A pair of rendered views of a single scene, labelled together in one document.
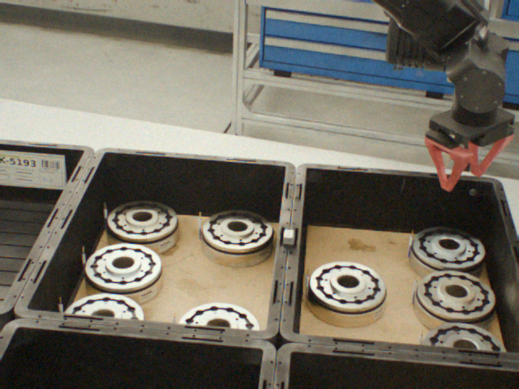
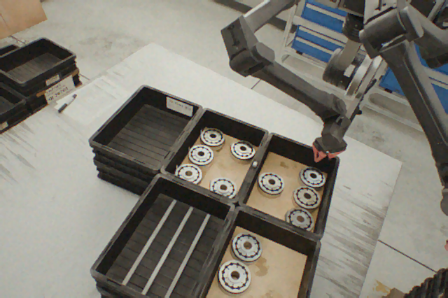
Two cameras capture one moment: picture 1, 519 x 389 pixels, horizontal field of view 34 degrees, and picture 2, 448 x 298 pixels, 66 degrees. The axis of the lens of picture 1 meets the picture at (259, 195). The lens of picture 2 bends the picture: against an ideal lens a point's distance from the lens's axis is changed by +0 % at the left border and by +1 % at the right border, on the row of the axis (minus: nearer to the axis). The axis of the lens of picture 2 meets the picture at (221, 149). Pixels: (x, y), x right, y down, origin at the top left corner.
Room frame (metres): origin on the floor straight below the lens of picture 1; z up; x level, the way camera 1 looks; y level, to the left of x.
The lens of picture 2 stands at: (0.06, -0.06, 1.91)
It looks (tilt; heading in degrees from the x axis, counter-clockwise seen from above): 48 degrees down; 11
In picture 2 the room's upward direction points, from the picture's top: 11 degrees clockwise
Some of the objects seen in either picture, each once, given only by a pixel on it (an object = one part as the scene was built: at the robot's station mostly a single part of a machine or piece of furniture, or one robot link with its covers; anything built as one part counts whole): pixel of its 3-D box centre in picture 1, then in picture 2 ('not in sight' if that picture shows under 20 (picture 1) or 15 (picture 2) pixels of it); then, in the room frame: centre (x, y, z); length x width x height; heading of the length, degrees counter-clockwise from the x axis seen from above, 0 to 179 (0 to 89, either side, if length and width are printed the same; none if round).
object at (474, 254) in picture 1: (448, 248); (312, 176); (1.01, -0.27, 0.86); 0.10 x 0.10 x 0.01
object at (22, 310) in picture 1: (173, 235); (218, 151); (0.93, 0.11, 0.92); 0.40 x 0.30 x 0.02; 176
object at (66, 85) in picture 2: not in sight; (61, 91); (1.42, 1.28, 0.41); 0.31 x 0.02 x 0.16; 167
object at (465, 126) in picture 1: (474, 104); (333, 138); (1.02, -0.27, 1.08); 0.10 x 0.07 x 0.07; 130
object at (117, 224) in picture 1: (142, 220); (212, 136); (1.05, 0.17, 0.86); 0.10 x 0.10 x 0.01
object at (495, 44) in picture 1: (482, 61); (339, 126); (1.01, -0.27, 1.14); 0.07 x 0.06 x 0.07; 167
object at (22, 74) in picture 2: not in sight; (43, 87); (1.44, 1.43, 0.37); 0.40 x 0.30 x 0.45; 167
